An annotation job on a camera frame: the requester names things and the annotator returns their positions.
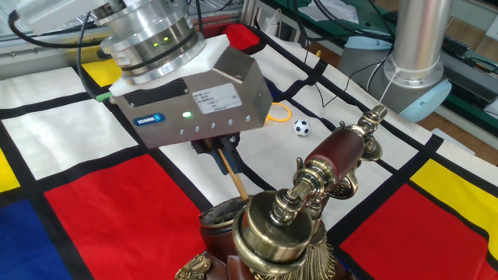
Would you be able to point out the thin wooden stick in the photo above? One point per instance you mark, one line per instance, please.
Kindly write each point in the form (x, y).
(239, 184)

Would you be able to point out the white vented wrist housing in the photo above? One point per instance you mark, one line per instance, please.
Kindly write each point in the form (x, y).
(54, 11)

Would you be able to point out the white power plug adapter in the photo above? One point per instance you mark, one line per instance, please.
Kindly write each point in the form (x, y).
(272, 25)

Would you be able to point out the antique brown brass phone base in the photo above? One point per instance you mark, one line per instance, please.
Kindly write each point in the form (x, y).
(218, 245)

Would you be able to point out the silver Schunk gripper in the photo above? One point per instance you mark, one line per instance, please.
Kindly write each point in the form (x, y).
(218, 116)

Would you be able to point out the white gripper adapter plate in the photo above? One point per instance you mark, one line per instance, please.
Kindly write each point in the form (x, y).
(194, 64)

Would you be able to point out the colour block patterned tablecloth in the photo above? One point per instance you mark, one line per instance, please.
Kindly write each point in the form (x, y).
(116, 218)

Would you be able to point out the small toy soccer ball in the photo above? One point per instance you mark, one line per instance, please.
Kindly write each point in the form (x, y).
(302, 128)

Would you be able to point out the brown brass phone handset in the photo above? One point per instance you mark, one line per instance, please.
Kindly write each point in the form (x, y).
(336, 149)

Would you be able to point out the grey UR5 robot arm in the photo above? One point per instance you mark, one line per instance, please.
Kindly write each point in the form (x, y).
(418, 39)

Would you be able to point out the aluminium frame post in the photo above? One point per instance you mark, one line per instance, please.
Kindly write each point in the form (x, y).
(249, 11)

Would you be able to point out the white plastic sheet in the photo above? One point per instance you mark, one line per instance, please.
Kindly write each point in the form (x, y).
(334, 11)

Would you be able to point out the silver force torque sensor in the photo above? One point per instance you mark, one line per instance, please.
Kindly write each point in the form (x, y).
(151, 39)

